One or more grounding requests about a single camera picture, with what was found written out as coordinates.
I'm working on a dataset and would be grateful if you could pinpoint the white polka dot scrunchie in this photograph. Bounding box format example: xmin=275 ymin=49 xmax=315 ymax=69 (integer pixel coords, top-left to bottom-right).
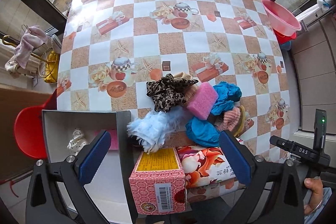
xmin=67 ymin=129 xmax=89 ymax=156

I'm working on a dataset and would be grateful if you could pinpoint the pink sponge block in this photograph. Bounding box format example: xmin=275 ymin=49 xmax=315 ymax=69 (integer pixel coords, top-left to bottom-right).
xmin=187 ymin=82 xmax=218 ymax=121
xmin=108 ymin=129 xmax=118 ymax=150

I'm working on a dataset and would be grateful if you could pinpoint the pink brown yellow knit sock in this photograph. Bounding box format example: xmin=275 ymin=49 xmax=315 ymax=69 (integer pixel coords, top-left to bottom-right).
xmin=215 ymin=105 xmax=254 ymax=138

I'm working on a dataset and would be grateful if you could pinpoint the light blue fluffy cloth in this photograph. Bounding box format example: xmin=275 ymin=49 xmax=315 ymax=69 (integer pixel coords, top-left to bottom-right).
xmin=127 ymin=106 xmax=192 ymax=153

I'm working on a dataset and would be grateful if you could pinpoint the leopard print scrunchie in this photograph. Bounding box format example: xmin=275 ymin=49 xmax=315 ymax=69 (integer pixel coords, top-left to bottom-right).
xmin=146 ymin=73 xmax=198 ymax=113

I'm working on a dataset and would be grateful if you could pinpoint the beige knit sock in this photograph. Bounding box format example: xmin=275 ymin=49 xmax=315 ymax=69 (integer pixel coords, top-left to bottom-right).
xmin=174 ymin=72 xmax=198 ymax=106

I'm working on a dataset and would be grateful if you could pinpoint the person's right hand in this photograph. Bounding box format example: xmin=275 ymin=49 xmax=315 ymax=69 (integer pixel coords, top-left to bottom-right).
xmin=304 ymin=177 xmax=323 ymax=215

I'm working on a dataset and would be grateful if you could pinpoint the grey cardboard storage box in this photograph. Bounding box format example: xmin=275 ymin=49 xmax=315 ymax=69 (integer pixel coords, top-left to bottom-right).
xmin=42 ymin=110 xmax=138 ymax=223

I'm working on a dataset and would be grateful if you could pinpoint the red plastic chair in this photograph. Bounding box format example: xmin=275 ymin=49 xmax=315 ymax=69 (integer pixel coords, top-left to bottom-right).
xmin=14 ymin=90 xmax=57 ymax=160

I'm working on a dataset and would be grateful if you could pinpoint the white orange snack bag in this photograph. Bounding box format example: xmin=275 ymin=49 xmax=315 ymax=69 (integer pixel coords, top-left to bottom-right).
xmin=177 ymin=145 xmax=236 ymax=188

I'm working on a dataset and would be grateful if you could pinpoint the red patterned carton box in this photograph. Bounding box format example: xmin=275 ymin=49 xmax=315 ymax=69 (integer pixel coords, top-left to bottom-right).
xmin=129 ymin=148 xmax=187 ymax=215

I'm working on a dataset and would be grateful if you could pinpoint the yellow cloth in basket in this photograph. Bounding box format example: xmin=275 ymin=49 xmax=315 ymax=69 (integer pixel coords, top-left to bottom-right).
xmin=42 ymin=51 xmax=60 ymax=84

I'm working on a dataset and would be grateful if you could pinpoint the blue plastic basin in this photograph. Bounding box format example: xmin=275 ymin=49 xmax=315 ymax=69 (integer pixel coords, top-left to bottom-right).
xmin=280 ymin=40 xmax=291 ymax=51

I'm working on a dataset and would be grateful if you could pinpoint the red plastic basin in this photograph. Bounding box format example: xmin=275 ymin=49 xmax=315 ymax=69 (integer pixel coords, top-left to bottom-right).
xmin=273 ymin=30 xmax=297 ymax=45

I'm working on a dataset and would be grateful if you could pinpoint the cream cloth on rack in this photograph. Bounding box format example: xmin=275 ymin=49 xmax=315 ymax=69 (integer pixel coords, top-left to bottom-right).
xmin=5 ymin=56 xmax=21 ymax=78

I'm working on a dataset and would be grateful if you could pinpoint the checkered printed tablecloth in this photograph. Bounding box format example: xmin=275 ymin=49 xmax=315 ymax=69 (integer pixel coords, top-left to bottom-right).
xmin=56 ymin=0 xmax=290 ymax=162

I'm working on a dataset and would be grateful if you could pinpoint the pink plastic basin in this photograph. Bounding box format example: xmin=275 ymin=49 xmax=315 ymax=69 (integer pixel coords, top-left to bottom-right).
xmin=261 ymin=0 xmax=301 ymax=36

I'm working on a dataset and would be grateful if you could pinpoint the pink cloth on rack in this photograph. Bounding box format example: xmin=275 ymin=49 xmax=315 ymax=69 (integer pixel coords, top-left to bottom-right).
xmin=14 ymin=26 xmax=51 ymax=69

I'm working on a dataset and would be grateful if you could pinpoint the gold wire rack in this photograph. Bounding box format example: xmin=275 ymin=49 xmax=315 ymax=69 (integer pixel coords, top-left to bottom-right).
xmin=2 ymin=25 xmax=62 ymax=84

